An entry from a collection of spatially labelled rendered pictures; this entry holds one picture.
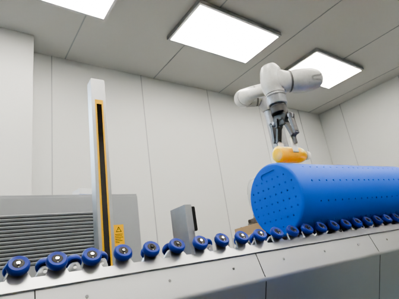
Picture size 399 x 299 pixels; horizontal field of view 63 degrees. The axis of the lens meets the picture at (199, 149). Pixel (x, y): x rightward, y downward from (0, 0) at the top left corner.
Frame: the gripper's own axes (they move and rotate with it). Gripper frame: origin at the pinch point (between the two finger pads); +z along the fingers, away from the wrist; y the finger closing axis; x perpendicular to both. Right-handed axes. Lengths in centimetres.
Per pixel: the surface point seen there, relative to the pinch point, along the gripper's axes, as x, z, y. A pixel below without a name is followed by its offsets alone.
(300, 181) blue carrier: 14.4, 18.3, -13.9
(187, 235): 58, 32, -5
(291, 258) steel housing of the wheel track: 26, 43, -13
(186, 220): 58, 27, -5
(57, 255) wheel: 95, 33, -11
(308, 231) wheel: 14.0, 35.5, -11.9
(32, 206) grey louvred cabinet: 86, -6, 135
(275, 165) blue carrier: 15.1, 9.4, -4.6
